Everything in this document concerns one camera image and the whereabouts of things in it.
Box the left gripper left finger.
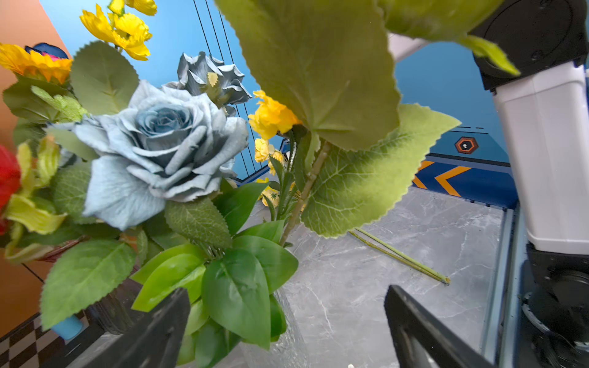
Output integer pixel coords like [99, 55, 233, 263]
[73, 288, 190, 367]

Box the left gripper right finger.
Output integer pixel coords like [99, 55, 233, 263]
[384, 285, 492, 368]

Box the yellow poppy spray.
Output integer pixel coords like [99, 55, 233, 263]
[348, 228, 451, 286]

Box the yellow rose spray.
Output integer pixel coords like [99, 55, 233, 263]
[248, 90, 302, 220]

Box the large yellow sunflower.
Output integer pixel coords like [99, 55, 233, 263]
[216, 1, 518, 238]

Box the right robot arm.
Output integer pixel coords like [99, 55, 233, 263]
[380, 1, 588, 367]

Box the clear glass vase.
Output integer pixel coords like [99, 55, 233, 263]
[239, 288, 311, 368]

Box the background bouquet in dark vase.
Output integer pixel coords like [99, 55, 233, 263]
[0, 0, 158, 148]

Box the blue chess piece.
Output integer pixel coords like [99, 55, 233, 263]
[51, 315, 84, 341]

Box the checkered chessboard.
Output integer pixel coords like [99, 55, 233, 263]
[1, 313, 105, 367]

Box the grey blue roses bunch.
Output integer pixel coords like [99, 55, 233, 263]
[68, 53, 251, 231]

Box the red rose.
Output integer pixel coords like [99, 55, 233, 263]
[0, 146, 21, 236]

